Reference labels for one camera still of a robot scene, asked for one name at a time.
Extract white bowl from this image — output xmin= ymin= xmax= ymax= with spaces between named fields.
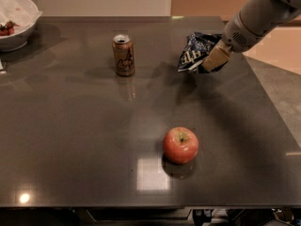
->
xmin=0 ymin=0 xmax=43 ymax=53

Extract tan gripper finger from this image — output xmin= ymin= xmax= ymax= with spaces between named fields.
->
xmin=202 ymin=40 xmax=232 ymax=73

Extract red strawberries in bowl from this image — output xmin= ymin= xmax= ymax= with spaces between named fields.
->
xmin=0 ymin=21 xmax=17 ymax=36

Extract blue chip bag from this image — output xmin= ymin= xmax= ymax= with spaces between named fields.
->
xmin=177 ymin=32 xmax=225 ymax=73

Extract red apple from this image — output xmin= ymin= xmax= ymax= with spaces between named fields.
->
xmin=163 ymin=127 xmax=198 ymax=165

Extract white napkin in bowl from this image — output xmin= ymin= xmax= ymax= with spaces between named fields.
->
xmin=0 ymin=0 xmax=42 ymax=26

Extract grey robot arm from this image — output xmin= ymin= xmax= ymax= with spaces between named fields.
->
xmin=201 ymin=0 xmax=301 ymax=73

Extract brown soda can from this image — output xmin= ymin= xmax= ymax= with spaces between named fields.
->
xmin=112 ymin=34 xmax=135 ymax=76

